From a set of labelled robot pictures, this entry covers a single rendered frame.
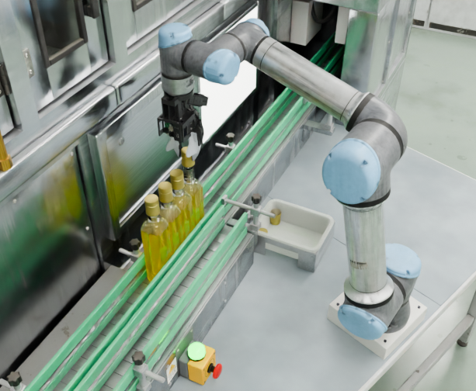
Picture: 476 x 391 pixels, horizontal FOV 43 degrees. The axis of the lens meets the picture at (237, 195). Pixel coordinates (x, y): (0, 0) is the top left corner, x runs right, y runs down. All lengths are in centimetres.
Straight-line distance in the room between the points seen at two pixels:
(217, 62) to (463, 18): 401
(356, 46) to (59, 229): 133
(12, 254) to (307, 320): 82
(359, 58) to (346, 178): 120
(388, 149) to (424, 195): 100
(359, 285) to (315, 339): 34
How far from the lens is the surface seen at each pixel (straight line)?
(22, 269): 145
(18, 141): 129
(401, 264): 154
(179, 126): 145
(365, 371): 167
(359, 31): 231
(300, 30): 253
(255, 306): 177
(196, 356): 155
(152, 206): 148
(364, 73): 237
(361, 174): 118
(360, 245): 133
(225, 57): 131
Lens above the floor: 211
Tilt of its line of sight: 40 degrees down
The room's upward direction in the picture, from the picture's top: straight up
